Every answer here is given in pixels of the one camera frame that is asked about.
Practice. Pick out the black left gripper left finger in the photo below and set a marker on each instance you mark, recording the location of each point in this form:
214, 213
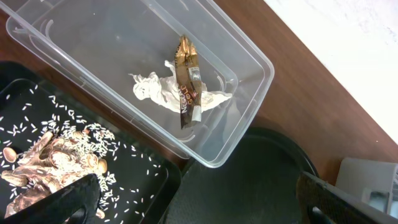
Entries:
75, 203

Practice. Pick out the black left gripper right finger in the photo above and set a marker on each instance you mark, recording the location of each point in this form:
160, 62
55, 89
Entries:
321, 202

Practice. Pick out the food scraps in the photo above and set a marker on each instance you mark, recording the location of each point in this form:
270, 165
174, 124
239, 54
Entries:
52, 163

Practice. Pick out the white wrapper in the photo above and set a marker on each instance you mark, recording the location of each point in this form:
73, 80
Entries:
164, 91

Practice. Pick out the brown gold snack wrapper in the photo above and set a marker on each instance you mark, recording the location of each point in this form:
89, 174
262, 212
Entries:
189, 82

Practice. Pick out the black round tray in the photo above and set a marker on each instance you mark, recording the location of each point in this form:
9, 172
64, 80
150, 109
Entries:
255, 185

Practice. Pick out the black rectangular tray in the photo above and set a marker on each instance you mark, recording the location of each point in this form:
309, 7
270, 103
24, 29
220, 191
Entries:
138, 185

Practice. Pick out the clear plastic bin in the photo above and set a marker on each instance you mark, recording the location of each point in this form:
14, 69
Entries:
101, 44

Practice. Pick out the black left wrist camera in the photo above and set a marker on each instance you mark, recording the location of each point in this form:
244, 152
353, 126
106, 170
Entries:
372, 182

